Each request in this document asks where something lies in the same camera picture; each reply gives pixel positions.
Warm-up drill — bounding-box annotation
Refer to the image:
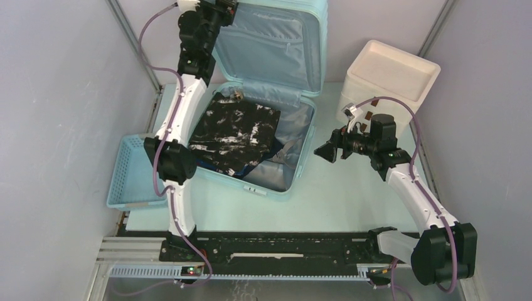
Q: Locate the light blue ribbed suitcase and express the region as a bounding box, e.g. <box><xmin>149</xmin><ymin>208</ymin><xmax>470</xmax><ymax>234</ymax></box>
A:
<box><xmin>202</xmin><ymin>1</ymin><xmax>328</xmax><ymax>199</ymax></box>

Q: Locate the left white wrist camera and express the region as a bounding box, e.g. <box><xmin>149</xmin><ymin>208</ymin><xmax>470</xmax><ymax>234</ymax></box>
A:
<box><xmin>176</xmin><ymin>0</ymin><xmax>201</xmax><ymax>13</ymax></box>

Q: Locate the cream plastic drawer cabinet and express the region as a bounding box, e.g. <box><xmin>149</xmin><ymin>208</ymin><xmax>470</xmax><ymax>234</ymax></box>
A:
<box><xmin>335</xmin><ymin>40</ymin><xmax>441</xmax><ymax>125</ymax></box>

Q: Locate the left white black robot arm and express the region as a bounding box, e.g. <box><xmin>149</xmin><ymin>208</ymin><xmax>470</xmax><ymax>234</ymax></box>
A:
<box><xmin>144</xmin><ymin>1</ymin><xmax>238</xmax><ymax>261</ymax></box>

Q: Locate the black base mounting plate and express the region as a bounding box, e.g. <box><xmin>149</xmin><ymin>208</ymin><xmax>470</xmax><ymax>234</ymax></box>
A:
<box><xmin>159</xmin><ymin>231</ymin><xmax>392</xmax><ymax>277</ymax></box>

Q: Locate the aluminium frame rail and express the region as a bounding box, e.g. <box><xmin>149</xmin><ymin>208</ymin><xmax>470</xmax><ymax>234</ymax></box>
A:
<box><xmin>85</xmin><ymin>236</ymin><xmax>487</xmax><ymax>301</ymax></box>

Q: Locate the dark navy garment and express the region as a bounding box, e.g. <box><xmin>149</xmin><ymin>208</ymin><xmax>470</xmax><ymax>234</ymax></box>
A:
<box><xmin>263</xmin><ymin>139</ymin><xmax>288</xmax><ymax>164</ymax></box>

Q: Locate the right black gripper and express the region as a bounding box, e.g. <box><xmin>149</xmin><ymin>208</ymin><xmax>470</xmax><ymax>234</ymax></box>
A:
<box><xmin>314</xmin><ymin>119</ymin><xmax>378</xmax><ymax>163</ymax></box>

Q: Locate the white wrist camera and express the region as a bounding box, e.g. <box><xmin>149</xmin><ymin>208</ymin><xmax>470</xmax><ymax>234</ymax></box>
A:
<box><xmin>176</xmin><ymin>0</ymin><xmax>201</xmax><ymax>13</ymax></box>
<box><xmin>341</xmin><ymin>103</ymin><xmax>363</xmax><ymax>133</ymax></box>

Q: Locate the blue white red garment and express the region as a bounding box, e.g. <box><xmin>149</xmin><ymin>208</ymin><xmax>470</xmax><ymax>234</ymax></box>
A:
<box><xmin>199</xmin><ymin>147</ymin><xmax>275</xmax><ymax>180</ymax></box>

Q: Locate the black white patterned garment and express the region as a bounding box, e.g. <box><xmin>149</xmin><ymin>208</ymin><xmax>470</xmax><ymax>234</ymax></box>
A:
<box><xmin>188</xmin><ymin>92</ymin><xmax>281</xmax><ymax>158</ymax></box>

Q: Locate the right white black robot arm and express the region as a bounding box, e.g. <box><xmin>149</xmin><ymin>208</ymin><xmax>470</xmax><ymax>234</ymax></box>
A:
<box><xmin>314</xmin><ymin>114</ymin><xmax>477</xmax><ymax>285</ymax></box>

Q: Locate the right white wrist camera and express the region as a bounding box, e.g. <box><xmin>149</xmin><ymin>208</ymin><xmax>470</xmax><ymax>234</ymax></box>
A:
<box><xmin>341</xmin><ymin>103</ymin><xmax>363</xmax><ymax>133</ymax></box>

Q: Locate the blue perforated plastic basket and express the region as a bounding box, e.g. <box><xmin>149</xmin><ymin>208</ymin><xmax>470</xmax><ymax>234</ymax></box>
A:
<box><xmin>107</xmin><ymin>134</ymin><xmax>168</xmax><ymax>211</ymax></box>

